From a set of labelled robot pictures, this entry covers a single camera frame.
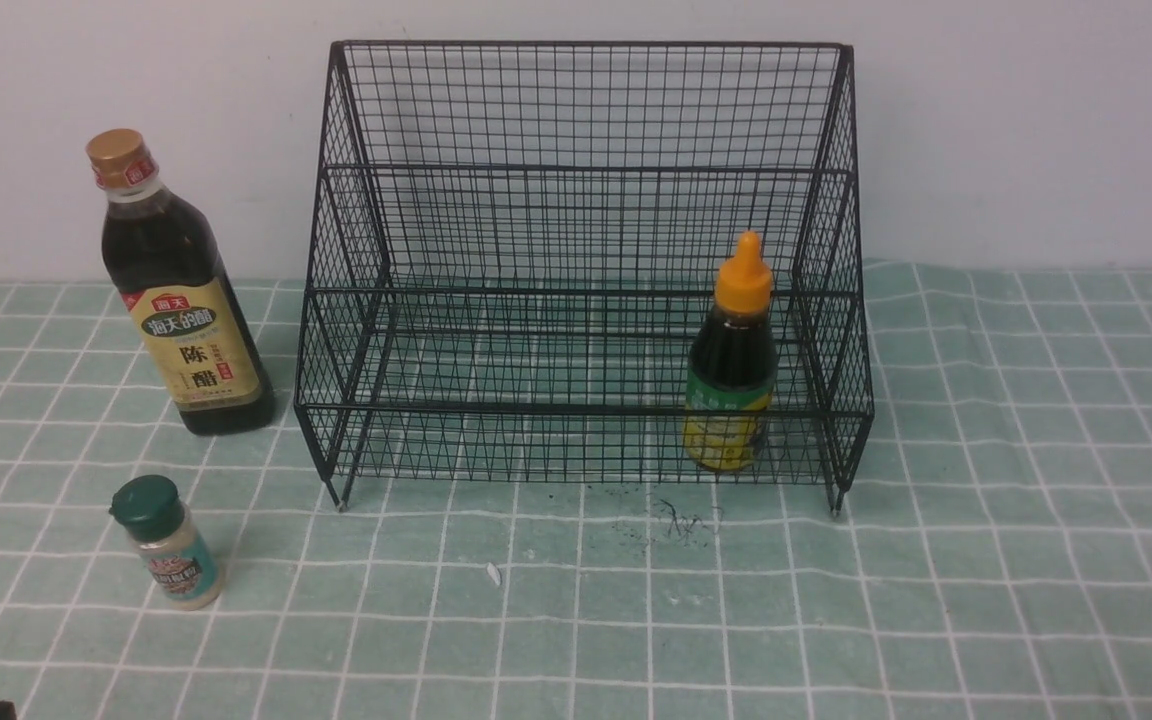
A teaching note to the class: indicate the orange-capped dark sauce bottle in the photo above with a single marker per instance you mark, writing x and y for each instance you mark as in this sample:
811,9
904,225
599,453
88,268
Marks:
732,364

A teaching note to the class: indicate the green checkered tablecloth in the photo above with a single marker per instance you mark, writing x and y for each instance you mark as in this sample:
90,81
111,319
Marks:
994,560

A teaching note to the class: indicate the small green-capped spice jar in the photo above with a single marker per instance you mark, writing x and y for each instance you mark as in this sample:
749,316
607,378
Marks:
159,525

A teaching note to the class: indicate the black wire mesh shelf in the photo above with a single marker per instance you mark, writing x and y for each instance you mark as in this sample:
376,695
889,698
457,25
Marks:
515,243

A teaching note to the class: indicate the large dark vinegar bottle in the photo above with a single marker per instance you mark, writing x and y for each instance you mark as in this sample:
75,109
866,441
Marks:
163,260

